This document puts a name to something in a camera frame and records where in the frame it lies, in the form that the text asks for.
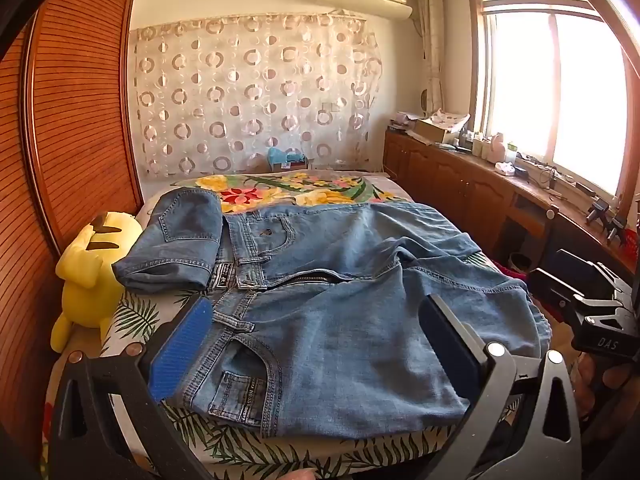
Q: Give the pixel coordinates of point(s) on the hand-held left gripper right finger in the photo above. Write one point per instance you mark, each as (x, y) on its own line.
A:
(450, 355)

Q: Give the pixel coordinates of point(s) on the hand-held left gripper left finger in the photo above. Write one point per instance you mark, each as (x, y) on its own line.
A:
(181, 347)

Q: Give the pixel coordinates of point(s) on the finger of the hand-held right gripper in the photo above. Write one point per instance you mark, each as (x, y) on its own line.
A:
(552, 292)
(582, 270)

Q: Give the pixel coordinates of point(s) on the blue denim pants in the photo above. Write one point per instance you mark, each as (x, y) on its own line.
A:
(350, 320)

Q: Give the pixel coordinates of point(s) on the dark slippers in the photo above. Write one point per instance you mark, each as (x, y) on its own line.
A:
(520, 262)

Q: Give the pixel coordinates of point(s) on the folded blue denim jeans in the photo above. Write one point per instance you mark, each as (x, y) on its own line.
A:
(175, 240)

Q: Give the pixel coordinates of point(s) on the yellow plush toy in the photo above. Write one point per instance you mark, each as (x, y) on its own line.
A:
(95, 270)

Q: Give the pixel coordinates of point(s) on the long wooden cabinet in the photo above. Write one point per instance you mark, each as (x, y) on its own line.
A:
(465, 185)

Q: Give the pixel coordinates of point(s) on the wooden framed window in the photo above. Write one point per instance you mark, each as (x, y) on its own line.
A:
(550, 85)

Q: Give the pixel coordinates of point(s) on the bed with leaf print sheet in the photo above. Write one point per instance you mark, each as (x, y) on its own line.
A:
(300, 190)

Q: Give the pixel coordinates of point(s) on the cardboard box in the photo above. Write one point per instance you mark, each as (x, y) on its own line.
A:
(435, 131)

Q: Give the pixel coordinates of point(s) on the patterned paper sheet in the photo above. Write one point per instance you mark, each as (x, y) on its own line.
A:
(452, 117)

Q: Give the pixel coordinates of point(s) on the teal box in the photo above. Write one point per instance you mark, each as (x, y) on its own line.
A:
(282, 157)

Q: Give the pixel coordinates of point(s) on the sheer circle pattern curtain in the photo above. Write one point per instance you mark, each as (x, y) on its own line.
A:
(240, 100)

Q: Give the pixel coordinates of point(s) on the beige window curtain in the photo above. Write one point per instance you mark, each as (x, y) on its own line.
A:
(431, 50)

